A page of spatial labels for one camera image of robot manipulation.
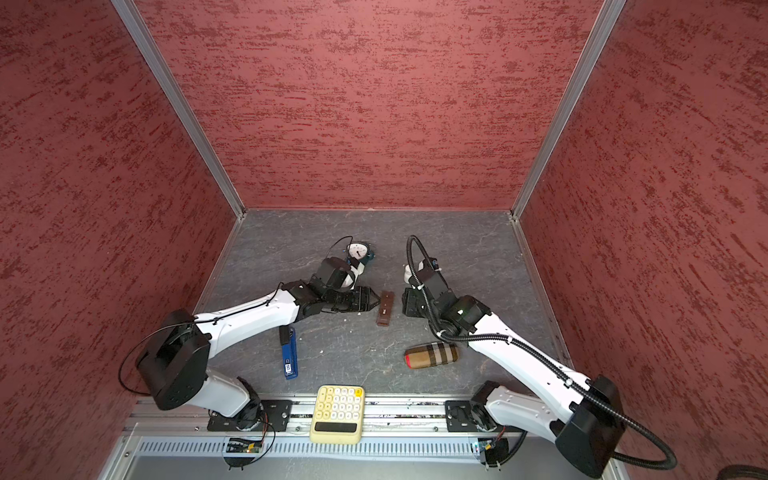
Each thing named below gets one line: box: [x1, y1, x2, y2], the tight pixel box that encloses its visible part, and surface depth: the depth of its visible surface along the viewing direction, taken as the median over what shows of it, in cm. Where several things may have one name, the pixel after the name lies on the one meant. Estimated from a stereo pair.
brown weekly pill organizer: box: [376, 291, 395, 326], surface depth 94 cm
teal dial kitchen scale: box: [347, 243, 376, 265], surface depth 105 cm
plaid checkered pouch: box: [404, 341, 459, 369], surface depth 83 cm
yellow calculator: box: [310, 384, 365, 444], surface depth 74 cm
